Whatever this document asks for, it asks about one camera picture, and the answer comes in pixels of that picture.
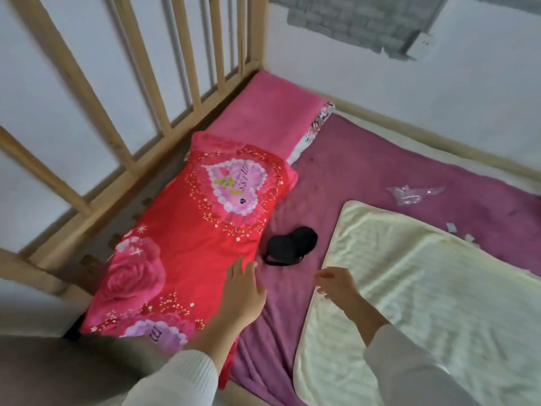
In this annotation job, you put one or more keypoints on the person's right hand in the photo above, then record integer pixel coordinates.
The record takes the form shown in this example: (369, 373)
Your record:
(340, 287)

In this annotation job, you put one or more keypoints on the person's left hand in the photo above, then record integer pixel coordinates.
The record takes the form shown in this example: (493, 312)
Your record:
(243, 300)

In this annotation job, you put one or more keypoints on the person's left fingers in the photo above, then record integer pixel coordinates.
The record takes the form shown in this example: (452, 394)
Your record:
(239, 270)

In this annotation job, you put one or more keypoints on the person's right fingers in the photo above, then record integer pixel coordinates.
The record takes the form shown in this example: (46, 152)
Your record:
(324, 276)

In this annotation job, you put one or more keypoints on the person's right forearm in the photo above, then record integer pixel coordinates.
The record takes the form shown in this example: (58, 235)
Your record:
(401, 363)

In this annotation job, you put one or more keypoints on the person's left forearm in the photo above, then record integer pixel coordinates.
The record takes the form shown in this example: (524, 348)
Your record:
(203, 363)

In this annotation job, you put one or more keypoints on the red floral quilt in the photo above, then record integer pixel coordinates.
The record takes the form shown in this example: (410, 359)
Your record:
(181, 240)

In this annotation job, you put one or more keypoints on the cream fleece blanket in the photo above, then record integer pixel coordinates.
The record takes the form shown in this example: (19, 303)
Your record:
(422, 300)

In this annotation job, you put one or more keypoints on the clear plastic wrapper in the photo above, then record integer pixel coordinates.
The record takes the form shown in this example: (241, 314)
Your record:
(408, 195)

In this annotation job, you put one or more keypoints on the purple bed sheet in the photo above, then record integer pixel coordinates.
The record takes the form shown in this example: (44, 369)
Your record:
(363, 164)

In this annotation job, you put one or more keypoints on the white paper scrap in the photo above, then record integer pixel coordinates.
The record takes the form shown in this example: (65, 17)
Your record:
(470, 239)
(450, 227)

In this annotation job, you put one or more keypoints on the pink fleece blanket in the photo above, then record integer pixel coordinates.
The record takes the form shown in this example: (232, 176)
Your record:
(270, 109)

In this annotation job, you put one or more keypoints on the wooden bed frame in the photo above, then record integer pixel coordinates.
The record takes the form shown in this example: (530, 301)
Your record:
(257, 29)

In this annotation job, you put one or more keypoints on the white wall socket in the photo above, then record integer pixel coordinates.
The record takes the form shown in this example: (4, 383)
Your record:
(422, 44)

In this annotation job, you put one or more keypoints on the grey brick wall sticker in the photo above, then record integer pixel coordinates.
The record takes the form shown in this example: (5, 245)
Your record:
(359, 18)

